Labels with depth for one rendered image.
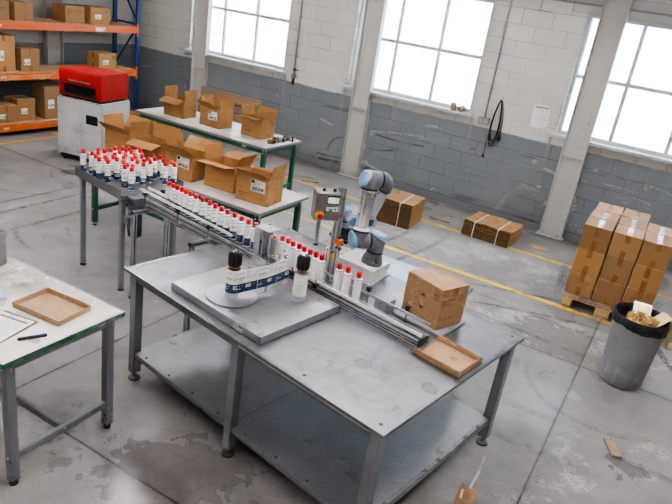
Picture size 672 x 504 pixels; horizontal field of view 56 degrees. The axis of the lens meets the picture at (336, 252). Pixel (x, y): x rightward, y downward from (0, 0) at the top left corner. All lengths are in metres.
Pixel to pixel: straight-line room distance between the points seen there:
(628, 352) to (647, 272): 1.40
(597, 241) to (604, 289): 0.50
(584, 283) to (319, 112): 5.24
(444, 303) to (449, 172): 5.75
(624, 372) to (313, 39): 6.87
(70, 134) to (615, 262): 6.92
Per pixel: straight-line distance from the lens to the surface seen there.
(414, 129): 9.61
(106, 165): 5.67
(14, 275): 4.28
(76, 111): 9.24
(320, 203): 4.03
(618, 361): 5.70
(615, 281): 6.91
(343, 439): 3.93
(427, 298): 3.91
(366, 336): 3.74
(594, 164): 8.97
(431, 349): 3.75
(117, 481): 3.91
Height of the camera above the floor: 2.64
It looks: 22 degrees down
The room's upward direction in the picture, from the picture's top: 9 degrees clockwise
